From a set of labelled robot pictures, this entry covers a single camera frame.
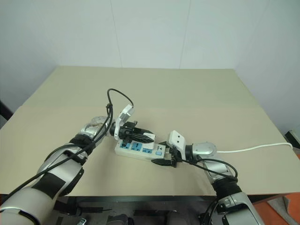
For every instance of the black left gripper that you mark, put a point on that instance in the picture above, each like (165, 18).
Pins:
(125, 132)

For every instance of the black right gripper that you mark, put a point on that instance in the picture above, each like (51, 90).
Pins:
(173, 156)

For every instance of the white charger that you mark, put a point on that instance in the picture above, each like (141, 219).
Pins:
(150, 136)

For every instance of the white power strip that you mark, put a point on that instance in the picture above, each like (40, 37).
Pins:
(138, 150)

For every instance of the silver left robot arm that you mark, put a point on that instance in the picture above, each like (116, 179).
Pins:
(58, 168)

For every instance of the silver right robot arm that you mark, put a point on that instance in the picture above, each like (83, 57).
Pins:
(225, 168)

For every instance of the black and white box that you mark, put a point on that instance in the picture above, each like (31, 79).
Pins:
(293, 138)

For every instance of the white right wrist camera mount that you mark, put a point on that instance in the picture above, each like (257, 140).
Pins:
(177, 139)

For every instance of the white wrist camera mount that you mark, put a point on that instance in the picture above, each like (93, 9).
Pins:
(177, 139)
(124, 114)

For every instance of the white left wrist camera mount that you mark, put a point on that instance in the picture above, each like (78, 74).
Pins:
(124, 114)

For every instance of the black table frame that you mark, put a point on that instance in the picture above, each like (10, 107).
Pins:
(140, 199)

